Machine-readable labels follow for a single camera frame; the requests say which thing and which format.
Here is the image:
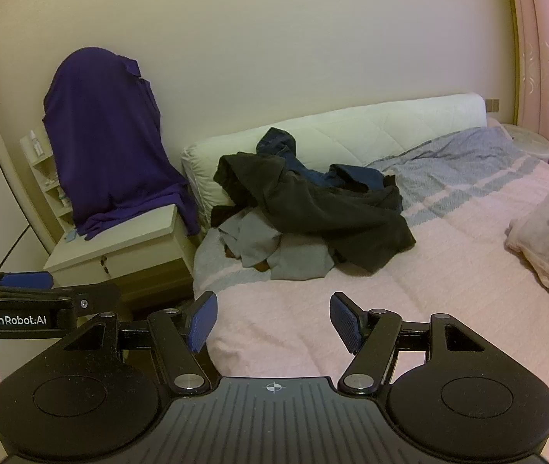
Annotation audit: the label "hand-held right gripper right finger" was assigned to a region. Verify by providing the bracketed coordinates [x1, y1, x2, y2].
[330, 292, 494, 396]

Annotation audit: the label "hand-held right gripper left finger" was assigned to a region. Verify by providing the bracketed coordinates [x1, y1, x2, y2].
[56, 292, 219, 396]

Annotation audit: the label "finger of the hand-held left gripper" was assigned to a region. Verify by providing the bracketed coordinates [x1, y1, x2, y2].
[0, 272, 55, 296]

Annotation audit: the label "black pants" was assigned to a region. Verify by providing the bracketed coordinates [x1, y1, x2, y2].
[211, 152, 417, 273]

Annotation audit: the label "grey garment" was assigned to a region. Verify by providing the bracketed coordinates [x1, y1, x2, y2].
[218, 210, 336, 281]

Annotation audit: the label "white nightstand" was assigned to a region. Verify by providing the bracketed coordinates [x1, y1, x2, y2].
[43, 203, 200, 311]

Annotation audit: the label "white shelf organiser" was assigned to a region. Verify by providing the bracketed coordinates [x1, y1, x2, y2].
[19, 128, 75, 224]

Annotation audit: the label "purple shirt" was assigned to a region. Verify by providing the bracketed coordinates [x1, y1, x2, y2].
[42, 47, 202, 243]

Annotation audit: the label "blue jeans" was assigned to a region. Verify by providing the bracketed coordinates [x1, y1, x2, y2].
[255, 127, 397, 190]

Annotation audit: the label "white quilted headboard cushion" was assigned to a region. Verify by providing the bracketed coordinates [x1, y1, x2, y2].
[181, 93, 488, 214]

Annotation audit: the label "beige pillow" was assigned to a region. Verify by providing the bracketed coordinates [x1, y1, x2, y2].
[505, 172, 549, 318]

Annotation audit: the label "white round side table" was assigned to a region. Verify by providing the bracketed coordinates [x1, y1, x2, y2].
[499, 123, 549, 160]

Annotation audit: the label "black cable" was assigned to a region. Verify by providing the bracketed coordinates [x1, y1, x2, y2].
[0, 222, 31, 274]

